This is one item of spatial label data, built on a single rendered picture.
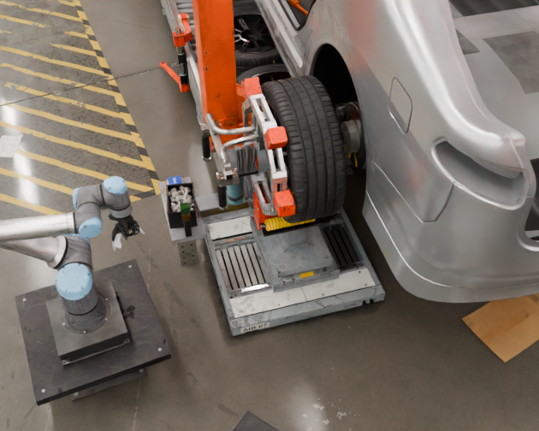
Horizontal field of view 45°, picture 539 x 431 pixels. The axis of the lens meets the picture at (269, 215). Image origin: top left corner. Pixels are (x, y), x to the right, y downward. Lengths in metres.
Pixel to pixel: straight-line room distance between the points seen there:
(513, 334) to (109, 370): 2.01
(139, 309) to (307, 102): 1.25
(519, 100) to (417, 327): 1.23
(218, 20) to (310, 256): 1.27
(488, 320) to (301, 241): 1.06
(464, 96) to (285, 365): 1.74
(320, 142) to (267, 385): 1.23
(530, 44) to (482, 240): 1.60
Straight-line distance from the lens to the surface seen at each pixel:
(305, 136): 2.74
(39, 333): 3.23
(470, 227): 2.24
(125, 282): 3.30
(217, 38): 3.14
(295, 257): 3.42
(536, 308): 3.76
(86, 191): 2.75
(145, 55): 5.33
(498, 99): 3.26
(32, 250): 2.95
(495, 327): 3.61
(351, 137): 3.08
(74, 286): 2.88
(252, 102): 2.90
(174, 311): 3.52
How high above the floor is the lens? 2.87
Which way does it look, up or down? 47 degrees down
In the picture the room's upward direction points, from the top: straight up
